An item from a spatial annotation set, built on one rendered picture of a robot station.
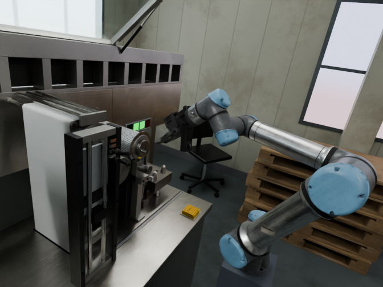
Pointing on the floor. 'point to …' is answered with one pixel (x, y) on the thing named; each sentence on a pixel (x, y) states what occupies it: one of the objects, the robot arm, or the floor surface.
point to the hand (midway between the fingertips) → (162, 143)
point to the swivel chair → (206, 156)
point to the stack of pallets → (345, 242)
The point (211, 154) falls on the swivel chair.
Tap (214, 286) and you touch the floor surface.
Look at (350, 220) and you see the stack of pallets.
